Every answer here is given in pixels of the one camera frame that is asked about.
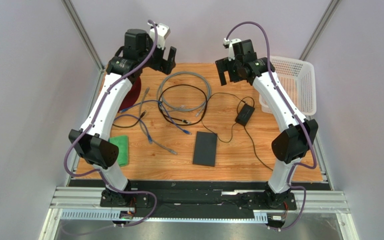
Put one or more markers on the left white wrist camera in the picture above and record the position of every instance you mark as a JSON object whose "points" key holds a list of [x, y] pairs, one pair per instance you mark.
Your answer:
{"points": [[159, 34]]}

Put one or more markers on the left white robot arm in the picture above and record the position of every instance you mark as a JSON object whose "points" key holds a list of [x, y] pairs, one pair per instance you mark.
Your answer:
{"points": [[141, 49]]}

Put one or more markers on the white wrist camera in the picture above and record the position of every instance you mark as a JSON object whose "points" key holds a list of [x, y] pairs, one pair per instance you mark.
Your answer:
{"points": [[229, 44], [159, 34]]}

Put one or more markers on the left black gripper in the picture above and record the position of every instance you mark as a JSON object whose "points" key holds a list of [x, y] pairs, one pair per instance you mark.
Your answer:
{"points": [[163, 65]]}

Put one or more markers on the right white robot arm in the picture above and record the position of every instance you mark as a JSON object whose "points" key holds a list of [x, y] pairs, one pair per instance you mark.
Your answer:
{"points": [[297, 133]]}

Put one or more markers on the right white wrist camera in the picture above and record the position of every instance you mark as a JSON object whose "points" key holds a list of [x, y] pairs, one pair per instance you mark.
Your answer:
{"points": [[229, 44]]}

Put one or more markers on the black power adapter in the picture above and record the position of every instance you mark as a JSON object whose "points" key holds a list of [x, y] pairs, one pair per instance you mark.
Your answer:
{"points": [[244, 115]]}

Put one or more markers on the dark red cloth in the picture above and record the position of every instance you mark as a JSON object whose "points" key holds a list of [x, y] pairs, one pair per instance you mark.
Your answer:
{"points": [[132, 96]]}

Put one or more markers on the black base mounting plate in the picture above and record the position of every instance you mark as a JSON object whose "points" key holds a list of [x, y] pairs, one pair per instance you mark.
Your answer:
{"points": [[197, 199]]}

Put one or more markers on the black network switch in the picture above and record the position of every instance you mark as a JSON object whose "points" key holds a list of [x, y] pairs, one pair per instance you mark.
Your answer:
{"points": [[205, 149]]}

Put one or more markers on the green cloth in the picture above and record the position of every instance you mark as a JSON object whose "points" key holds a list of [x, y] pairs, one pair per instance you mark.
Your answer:
{"points": [[122, 142]]}

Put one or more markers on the aluminium frame rail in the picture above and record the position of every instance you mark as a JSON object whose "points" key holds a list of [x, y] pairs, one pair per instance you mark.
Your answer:
{"points": [[302, 209]]}

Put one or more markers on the white plastic basket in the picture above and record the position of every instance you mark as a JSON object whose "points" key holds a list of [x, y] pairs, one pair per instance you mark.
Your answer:
{"points": [[299, 81]]}

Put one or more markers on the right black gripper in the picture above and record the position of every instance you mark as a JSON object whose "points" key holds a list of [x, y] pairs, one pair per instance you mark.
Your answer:
{"points": [[227, 66]]}

